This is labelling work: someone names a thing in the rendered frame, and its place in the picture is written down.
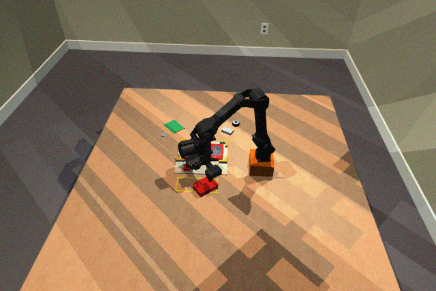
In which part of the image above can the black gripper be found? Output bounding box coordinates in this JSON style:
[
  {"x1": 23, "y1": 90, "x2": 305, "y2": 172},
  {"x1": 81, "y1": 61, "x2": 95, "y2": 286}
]
[{"x1": 197, "y1": 150, "x2": 222, "y2": 182}]

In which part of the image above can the green flat panel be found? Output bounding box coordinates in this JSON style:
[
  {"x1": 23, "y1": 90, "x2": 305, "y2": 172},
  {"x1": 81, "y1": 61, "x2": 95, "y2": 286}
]
[{"x1": 164, "y1": 120, "x2": 184, "y2": 134}]

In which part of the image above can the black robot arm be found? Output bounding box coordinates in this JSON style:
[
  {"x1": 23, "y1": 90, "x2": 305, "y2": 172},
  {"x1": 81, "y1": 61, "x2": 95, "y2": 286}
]
[{"x1": 178, "y1": 88, "x2": 275, "y2": 170}]

